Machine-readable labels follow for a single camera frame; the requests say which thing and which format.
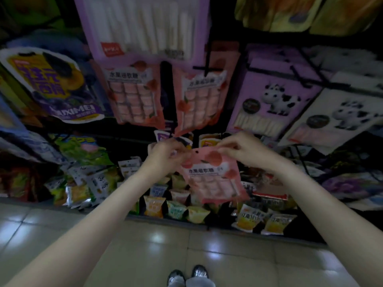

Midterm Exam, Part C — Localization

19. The person's right hand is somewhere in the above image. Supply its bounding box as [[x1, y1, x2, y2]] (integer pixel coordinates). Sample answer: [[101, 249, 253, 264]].
[[215, 131, 288, 174]]

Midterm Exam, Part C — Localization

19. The person's left hand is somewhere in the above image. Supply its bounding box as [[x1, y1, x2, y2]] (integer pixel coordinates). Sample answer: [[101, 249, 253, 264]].
[[139, 137, 192, 183]]

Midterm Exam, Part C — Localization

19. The row of small yellow pouches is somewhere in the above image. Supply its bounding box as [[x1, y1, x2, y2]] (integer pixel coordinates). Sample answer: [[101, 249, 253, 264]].
[[232, 203, 298, 237]]

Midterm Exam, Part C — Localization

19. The row of pale green pouches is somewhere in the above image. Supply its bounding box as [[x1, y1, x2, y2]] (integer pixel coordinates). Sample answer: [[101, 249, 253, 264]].
[[45, 155, 211, 225]]

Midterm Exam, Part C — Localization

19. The purple grape jelly bag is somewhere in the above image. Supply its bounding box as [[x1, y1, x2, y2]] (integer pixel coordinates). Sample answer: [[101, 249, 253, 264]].
[[323, 173, 383, 201]]

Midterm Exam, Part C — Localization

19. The blue yellow curvy snack bag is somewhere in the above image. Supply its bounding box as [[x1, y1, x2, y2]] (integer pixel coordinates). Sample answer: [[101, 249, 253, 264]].
[[0, 47, 105, 124]]

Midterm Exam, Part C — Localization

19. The person's left forearm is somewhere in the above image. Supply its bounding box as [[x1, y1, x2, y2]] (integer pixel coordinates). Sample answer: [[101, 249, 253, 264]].
[[6, 170, 162, 287]]

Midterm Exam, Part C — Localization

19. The person's right forearm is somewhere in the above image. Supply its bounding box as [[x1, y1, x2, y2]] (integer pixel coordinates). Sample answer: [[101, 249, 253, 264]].
[[272, 161, 383, 287]]

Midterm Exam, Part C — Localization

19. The person's right shoe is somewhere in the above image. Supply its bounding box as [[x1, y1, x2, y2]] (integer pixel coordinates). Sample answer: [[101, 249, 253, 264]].
[[190, 265, 210, 281]]

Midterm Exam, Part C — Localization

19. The person's shoe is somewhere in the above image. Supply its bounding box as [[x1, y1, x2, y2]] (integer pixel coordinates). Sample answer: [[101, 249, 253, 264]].
[[168, 270, 186, 287], [190, 265, 210, 281]]

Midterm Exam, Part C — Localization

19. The person's left shoe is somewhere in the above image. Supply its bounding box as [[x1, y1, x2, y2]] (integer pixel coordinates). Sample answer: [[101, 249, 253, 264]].
[[168, 270, 186, 287]]

